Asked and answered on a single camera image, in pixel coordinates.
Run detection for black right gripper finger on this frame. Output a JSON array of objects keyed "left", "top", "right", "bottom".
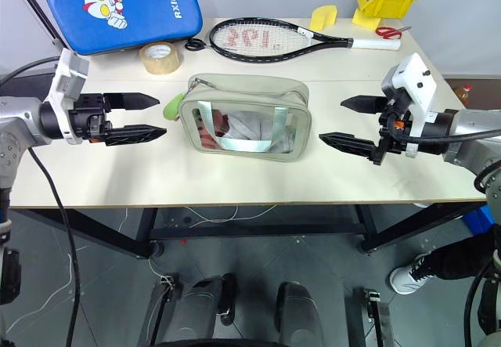
[
  {"left": 340, "top": 95, "right": 390, "bottom": 114},
  {"left": 318, "top": 132, "right": 382, "bottom": 158}
]

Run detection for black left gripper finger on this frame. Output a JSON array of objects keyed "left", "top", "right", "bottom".
[
  {"left": 103, "top": 92, "right": 160, "bottom": 113},
  {"left": 103, "top": 124, "right": 168, "bottom": 147}
]

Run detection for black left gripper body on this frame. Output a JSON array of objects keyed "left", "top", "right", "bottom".
[{"left": 67, "top": 93, "right": 114, "bottom": 144}]

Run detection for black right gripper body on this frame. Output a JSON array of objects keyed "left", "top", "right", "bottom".
[{"left": 371, "top": 96, "right": 415, "bottom": 167}]

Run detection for clear beige toiletry bag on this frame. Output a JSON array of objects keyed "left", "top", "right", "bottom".
[{"left": 178, "top": 73, "right": 313, "bottom": 164}]

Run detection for green zipper pull tag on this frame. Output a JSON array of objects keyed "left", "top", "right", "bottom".
[{"left": 163, "top": 91, "right": 187, "bottom": 121}]

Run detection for brown packing tape roll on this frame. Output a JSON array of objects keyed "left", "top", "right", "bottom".
[{"left": 138, "top": 42, "right": 183, "bottom": 75}]

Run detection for amber glass bottle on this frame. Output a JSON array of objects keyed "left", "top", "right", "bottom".
[{"left": 453, "top": 85, "right": 473, "bottom": 107}]

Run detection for blue cartoon print pad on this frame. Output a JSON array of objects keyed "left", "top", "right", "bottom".
[{"left": 41, "top": 0, "right": 204, "bottom": 56}]

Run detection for yellow plastic scoop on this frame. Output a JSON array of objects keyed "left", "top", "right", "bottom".
[{"left": 309, "top": 5, "right": 338, "bottom": 32}]

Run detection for yellow plastic bin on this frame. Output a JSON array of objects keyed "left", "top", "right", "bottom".
[{"left": 351, "top": 0, "right": 420, "bottom": 31}]

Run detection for black tennis racket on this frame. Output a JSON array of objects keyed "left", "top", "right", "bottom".
[{"left": 208, "top": 17, "right": 402, "bottom": 64}]

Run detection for black tripod pole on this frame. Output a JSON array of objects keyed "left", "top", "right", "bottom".
[{"left": 10, "top": 0, "right": 67, "bottom": 52}]

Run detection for blue plastic crate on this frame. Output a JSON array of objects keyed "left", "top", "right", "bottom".
[{"left": 461, "top": 207, "right": 495, "bottom": 241}]

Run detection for white sneaker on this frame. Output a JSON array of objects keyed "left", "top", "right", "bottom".
[{"left": 389, "top": 252, "right": 438, "bottom": 295}]

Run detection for person's black trouser leg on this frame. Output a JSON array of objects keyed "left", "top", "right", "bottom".
[{"left": 425, "top": 230, "right": 501, "bottom": 281}]

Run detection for grey right robot foot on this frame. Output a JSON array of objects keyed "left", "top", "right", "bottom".
[{"left": 275, "top": 281, "right": 325, "bottom": 344}]

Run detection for grey robot foot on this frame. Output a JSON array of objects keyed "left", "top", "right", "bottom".
[
  {"left": 275, "top": 281, "right": 325, "bottom": 344},
  {"left": 162, "top": 273, "right": 238, "bottom": 344}
]

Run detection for grey left robot foot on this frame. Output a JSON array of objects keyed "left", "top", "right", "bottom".
[{"left": 162, "top": 273, "right": 238, "bottom": 344}]

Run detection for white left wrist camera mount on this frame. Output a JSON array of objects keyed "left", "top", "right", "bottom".
[{"left": 43, "top": 48, "right": 91, "bottom": 146}]

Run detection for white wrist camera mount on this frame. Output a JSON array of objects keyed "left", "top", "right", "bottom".
[
  {"left": 43, "top": 48, "right": 91, "bottom": 146},
  {"left": 380, "top": 52, "right": 438, "bottom": 157}
]

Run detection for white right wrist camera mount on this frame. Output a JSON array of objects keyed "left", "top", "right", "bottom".
[{"left": 380, "top": 52, "right": 438, "bottom": 157}]

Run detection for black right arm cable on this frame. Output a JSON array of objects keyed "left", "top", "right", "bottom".
[{"left": 381, "top": 114, "right": 501, "bottom": 148}]

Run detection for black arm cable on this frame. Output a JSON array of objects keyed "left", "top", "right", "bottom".
[
  {"left": 381, "top": 114, "right": 501, "bottom": 148},
  {"left": 0, "top": 57, "right": 82, "bottom": 347}
]

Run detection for red handled scissors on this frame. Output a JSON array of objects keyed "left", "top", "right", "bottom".
[{"left": 376, "top": 25, "right": 413, "bottom": 41}]

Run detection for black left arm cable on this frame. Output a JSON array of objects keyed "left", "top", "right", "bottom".
[{"left": 0, "top": 57, "right": 82, "bottom": 347}]

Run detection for white string on floor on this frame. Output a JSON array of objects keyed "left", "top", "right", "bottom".
[{"left": 7, "top": 204, "right": 279, "bottom": 334}]

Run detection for black metal table frame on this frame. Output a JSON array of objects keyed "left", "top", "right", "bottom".
[{"left": 11, "top": 201, "right": 488, "bottom": 260}]

